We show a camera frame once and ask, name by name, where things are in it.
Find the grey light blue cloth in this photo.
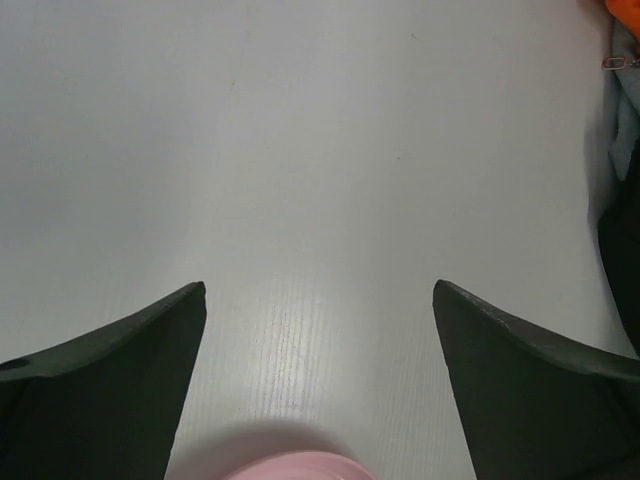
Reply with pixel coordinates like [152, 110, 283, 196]
[609, 20, 639, 181]

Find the orange cloth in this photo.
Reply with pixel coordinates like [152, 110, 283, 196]
[605, 0, 640, 31]

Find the pink round plate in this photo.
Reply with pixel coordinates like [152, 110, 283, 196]
[226, 451, 376, 480]

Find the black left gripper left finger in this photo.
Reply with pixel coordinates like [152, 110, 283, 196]
[1, 282, 206, 479]

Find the black cloth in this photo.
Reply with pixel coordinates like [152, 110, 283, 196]
[598, 142, 639, 328]

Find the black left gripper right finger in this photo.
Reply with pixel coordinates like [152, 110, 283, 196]
[433, 280, 639, 479]

